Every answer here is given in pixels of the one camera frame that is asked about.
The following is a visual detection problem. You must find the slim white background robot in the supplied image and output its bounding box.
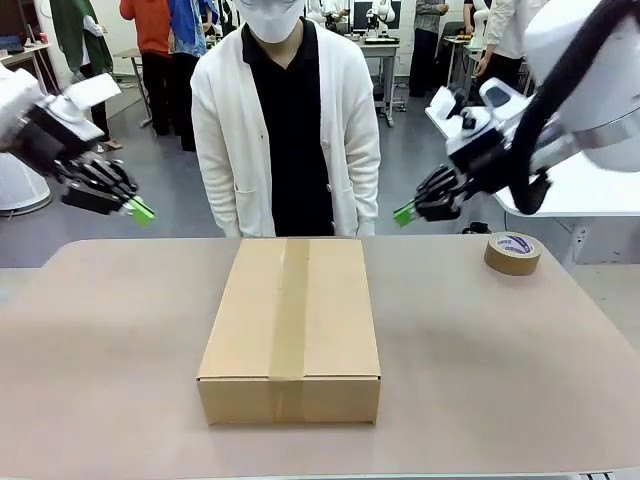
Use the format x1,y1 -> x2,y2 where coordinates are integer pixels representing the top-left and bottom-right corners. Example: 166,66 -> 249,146
469,0 -> 489,49

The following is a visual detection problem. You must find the brown tape strip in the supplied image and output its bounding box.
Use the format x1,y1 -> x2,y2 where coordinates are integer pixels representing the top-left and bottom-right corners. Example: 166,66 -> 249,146
266,238 -> 313,425

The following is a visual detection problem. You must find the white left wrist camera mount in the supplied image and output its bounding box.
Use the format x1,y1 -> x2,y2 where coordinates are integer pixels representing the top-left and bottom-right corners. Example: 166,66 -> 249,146
42,73 -> 123,145

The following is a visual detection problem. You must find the white dome base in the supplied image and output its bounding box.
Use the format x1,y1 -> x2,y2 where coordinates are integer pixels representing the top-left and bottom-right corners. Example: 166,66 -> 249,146
0,151 -> 53,215

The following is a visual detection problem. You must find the person in blue shirt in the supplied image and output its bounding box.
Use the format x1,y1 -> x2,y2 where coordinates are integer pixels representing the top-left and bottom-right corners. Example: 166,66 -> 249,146
167,0 -> 209,152

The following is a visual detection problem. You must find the white table with clutter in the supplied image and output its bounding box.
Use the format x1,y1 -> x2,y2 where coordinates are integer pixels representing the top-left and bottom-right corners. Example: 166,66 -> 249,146
0,42 -> 56,96

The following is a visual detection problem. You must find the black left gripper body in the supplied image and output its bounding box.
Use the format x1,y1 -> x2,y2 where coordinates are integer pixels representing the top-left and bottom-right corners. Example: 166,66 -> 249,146
12,106 -> 95,177

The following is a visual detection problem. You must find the person's right forearm white sleeve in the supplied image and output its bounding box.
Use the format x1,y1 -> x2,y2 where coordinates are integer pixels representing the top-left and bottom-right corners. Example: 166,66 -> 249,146
196,144 -> 244,239

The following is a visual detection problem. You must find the black computer monitor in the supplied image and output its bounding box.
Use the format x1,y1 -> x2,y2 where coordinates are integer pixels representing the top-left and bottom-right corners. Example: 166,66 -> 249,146
352,1 -> 375,31

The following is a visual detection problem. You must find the person's left forearm white sleeve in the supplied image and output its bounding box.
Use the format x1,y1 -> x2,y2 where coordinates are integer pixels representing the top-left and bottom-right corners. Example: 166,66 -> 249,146
343,144 -> 382,237

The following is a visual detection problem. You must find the white face mask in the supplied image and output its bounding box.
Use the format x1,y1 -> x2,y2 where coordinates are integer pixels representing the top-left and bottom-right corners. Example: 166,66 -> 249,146
238,0 -> 305,44

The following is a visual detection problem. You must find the brown cardboard box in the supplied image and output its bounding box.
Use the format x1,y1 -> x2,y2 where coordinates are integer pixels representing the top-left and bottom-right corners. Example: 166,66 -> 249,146
195,237 -> 383,427

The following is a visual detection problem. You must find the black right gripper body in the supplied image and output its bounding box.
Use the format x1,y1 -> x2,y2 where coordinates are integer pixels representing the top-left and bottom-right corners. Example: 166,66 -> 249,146
447,128 -> 519,194

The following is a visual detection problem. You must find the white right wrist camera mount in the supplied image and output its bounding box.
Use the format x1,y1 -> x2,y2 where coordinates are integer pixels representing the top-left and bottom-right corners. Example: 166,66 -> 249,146
430,85 -> 501,154

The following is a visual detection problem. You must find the person in plaid shirt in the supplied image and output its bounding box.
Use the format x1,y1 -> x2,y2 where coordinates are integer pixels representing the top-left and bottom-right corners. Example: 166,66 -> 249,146
409,0 -> 451,99

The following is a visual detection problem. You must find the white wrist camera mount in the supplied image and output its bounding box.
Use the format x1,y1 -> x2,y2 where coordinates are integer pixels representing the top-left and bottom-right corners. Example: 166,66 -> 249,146
430,85 -> 501,154
42,73 -> 123,145

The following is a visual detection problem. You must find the grey background workbench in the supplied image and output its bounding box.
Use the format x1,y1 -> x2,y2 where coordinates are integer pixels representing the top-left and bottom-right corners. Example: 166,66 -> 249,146
359,38 -> 401,121

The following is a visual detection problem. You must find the person with green scarf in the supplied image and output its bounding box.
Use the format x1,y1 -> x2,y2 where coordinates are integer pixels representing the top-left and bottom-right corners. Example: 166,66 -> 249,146
48,0 -> 124,151

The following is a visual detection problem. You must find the person in white jacket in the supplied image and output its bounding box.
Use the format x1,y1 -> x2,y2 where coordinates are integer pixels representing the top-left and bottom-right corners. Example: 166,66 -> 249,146
472,0 -> 531,101

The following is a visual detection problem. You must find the person in white cardigan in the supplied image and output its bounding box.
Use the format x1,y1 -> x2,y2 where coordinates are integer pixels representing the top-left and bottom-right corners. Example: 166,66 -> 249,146
189,0 -> 382,239

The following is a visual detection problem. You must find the person in orange top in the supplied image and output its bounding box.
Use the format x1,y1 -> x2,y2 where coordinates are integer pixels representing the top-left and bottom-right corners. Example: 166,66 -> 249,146
118,0 -> 174,137

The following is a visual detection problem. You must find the brown packing tape roll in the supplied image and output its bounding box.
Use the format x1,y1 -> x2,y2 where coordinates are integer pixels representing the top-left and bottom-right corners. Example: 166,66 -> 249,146
482,231 -> 539,277

